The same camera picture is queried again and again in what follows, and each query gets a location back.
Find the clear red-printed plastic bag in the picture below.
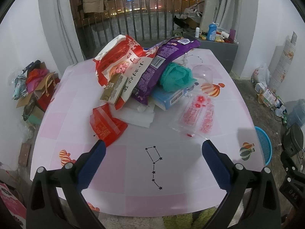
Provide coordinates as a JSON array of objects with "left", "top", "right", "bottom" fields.
[{"left": 169, "top": 93, "right": 214, "bottom": 138}]

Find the metal balcony railing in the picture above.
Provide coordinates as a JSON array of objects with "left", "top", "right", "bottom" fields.
[{"left": 73, "top": 0, "right": 201, "bottom": 59}]

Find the clear plastic cup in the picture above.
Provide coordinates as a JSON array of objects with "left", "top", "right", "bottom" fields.
[{"left": 192, "top": 65, "right": 213, "bottom": 84}]

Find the red white snack bag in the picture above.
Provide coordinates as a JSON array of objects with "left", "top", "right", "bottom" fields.
[{"left": 93, "top": 35, "right": 159, "bottom": 110}]

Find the red gift bag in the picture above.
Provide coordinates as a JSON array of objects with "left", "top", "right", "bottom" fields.
[{"left": 35, "top": 72, "right": 60, "bottom": 112}]

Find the blue detergent bottle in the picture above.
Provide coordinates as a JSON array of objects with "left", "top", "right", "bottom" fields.
[{"left": 207, "top": 23, "right": 217, "bottom": 41}]

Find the floor trash pile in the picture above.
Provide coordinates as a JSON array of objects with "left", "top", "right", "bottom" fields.
[{"left": 251, "top": 64, "right": 287, "bottom": 118}]

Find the purple cup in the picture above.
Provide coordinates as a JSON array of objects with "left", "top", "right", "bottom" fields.
[{"left": 229, "top": 28, "right": 236, "bottom": 43}]

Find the teal mesh cloth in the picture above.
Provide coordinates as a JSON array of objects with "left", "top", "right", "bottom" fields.
[{"left": 159, "top": 63, "right": 197, "bottom": 92}]

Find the grey cabinet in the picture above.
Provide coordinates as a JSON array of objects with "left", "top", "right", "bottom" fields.
[{"left": 189, "top": 39, "right": 238, "bottom": 74}]

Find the rolled wallpaper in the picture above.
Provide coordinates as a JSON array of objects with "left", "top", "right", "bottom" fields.
[{"left": 268, "top": 32, "right": 297, "bottom": 93}]

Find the gold drink carton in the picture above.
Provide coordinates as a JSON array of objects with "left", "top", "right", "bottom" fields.
[{"left": 100, "top": 73, "right": 128, "bottom": 105}]

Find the blue mesh trash basket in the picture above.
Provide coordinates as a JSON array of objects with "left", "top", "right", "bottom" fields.
[{"left": 255, "top": 126, "right": 272, "bottom": 165}]

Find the cardboard box with clothes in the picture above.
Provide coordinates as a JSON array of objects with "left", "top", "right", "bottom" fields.
[{"left": 12, "top": 60, "right": 56, "bottom": 125}]

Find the purple yellow noodle snack bag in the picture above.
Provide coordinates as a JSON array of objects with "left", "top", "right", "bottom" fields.
[{"left": 131, "top": 37, "right": 200, "bottom": 105}]

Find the large water jug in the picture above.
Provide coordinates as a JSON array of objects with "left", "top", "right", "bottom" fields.
[{"left": 287, "top": 99, "right": 304, "bottom": 127}]

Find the grey curtain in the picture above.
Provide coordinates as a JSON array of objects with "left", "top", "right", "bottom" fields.
[{"left": 200, "top": 0, "right": 242, "bottom": 33}]

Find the small red wrapper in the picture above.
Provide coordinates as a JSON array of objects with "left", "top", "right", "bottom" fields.
[{"left": 90, "top": 103, "right": 128, "bottom": 147}]

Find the white small bottle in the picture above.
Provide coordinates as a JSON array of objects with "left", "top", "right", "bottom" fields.
[{"left": 194, "top": 27, "right": 200, "bottom": 38}]

